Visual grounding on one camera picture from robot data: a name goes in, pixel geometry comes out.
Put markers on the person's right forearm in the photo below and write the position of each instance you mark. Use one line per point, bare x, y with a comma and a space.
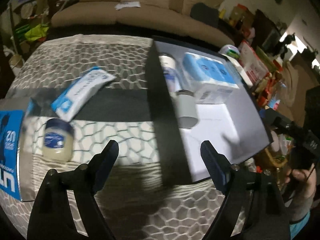
300, 212

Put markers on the black box with white inside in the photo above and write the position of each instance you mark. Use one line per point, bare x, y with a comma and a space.
225, 130

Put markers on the red white carton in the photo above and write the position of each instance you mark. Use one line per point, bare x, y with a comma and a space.
255, 61

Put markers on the person's right hand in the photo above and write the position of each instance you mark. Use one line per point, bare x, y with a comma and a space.
303, 183

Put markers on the white blue bottle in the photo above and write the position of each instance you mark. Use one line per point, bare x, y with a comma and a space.
169, 67

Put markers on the white plastic object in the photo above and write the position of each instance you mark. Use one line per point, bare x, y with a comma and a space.
241, 71

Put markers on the pastel lidded tub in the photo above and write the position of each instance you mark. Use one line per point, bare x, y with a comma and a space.
230, 50

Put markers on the blue white tissue pack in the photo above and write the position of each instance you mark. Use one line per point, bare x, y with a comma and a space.
208, 72

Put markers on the blue carton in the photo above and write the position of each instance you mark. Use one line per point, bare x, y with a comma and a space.
10, 150

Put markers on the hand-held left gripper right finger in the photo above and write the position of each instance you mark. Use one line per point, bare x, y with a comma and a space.
212, 166

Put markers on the blue white wipes pack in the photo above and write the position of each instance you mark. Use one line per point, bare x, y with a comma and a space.
80, 92

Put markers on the dark grey cushion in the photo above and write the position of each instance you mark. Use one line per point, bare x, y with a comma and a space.
203, 13

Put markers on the grey cylinder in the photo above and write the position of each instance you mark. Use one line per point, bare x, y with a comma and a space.
186, 107

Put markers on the white paper sheet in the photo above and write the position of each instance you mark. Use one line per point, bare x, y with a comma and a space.
127, 5

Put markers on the petroleum jelly jar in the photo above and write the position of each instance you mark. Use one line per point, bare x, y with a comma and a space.
57, 140

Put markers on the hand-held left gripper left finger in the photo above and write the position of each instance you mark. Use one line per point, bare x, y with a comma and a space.
106, 165

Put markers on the beige sofa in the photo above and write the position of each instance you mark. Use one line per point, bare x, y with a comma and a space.
150, 17

